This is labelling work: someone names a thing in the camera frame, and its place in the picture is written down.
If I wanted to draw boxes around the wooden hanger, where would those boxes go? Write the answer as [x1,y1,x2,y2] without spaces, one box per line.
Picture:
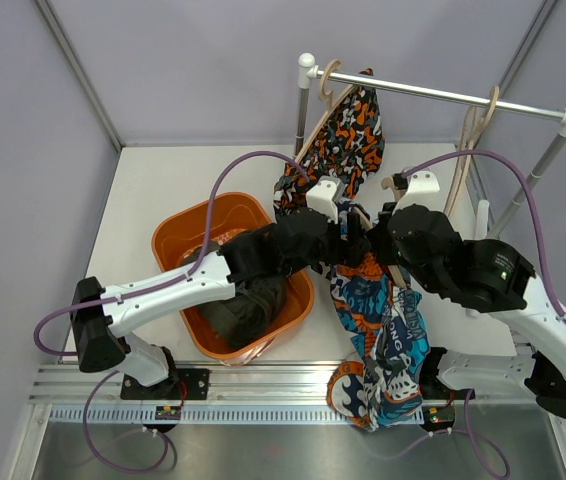
[292,59,357,164]
[443,85,500,217]
[348,204,410,289]

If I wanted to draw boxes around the blue orange patterned shorts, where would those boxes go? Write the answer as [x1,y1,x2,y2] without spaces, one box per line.
[314,253,430,432]

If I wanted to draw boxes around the olive green shorts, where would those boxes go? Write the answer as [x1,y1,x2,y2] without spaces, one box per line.
[196,226,287,350]

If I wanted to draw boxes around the orange black camo shorts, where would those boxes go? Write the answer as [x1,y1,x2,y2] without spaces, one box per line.
[273,85,385,216]

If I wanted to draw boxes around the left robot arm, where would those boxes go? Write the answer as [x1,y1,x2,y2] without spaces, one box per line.
[70,208,370,399]

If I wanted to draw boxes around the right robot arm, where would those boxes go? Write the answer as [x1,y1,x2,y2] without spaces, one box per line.
[368,202,566,419]

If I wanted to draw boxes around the orange plastic basket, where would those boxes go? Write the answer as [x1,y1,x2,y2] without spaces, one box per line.
[152,192,314,366]

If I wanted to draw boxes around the silver clothes rack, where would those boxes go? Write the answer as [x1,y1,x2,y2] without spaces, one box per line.
[293,52,566,317]

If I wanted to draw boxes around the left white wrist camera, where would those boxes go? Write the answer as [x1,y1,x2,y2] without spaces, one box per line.
[305,176,345,223]

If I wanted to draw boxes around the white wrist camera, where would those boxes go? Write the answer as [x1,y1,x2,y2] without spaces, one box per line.
[392,170,440,211]
[305,176,345,223]

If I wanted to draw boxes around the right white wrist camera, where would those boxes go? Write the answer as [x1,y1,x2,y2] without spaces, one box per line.
[392,170,440,211]

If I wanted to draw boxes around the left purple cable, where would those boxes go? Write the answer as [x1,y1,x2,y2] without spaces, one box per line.
[32,150,314,357]

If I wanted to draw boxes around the purple cable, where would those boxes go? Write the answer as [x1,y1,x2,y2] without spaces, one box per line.
[397,149,566,356]
[32,150,314,357]

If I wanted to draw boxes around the aluminium mounting rail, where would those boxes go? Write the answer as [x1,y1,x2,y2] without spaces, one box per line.
[27,360,566,405]

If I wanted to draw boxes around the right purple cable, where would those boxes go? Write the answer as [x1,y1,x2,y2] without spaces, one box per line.
[397,149,566,356]

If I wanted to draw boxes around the white slotted cable duct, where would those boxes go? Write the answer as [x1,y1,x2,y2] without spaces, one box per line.
[50,404,424,425]

